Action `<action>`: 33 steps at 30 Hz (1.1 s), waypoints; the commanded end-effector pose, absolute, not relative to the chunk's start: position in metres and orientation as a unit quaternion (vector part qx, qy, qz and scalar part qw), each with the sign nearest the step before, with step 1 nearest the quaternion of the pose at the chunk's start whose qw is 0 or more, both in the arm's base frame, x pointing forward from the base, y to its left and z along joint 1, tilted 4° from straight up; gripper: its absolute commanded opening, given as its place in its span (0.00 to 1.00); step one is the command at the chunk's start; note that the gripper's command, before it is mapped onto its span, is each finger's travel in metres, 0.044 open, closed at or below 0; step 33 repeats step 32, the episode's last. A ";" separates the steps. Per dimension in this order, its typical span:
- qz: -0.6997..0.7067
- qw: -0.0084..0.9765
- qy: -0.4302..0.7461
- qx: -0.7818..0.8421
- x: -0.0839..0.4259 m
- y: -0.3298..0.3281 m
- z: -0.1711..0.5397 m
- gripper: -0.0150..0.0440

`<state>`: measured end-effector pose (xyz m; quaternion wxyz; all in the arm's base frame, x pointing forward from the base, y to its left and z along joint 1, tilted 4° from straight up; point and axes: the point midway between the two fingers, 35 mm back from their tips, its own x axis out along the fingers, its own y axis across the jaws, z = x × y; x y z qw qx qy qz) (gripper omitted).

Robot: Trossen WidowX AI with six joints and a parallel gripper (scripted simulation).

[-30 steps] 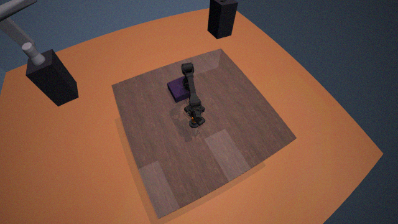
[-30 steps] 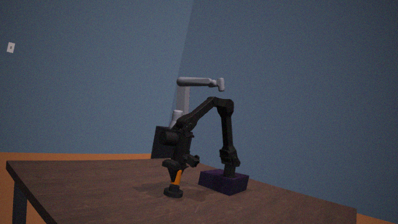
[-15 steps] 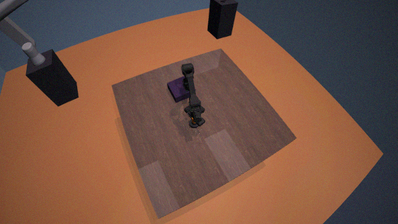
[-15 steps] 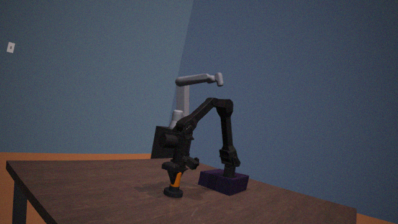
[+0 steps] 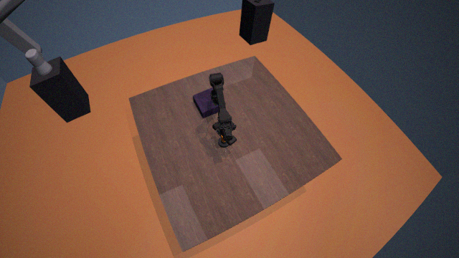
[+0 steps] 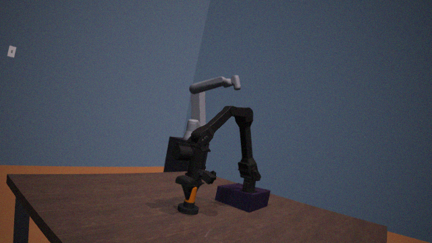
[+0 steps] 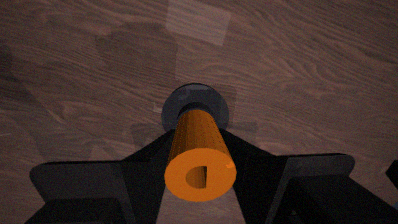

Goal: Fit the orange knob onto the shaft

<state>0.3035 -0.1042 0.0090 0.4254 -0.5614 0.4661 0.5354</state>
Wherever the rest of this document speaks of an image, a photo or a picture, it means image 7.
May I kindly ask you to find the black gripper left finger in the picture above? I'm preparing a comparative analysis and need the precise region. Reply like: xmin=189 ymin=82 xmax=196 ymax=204
xmin=29 ymin=129 xmax=176 ymax=224

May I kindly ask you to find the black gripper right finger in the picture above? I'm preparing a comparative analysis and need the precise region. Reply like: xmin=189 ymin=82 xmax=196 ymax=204
xmin=218 ymin=128 xmax=356 ymax=224

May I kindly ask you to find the orange knob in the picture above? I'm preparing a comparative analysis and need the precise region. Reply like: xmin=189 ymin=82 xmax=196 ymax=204
xmin=164 ymin=110 xmax=237 ymax=202

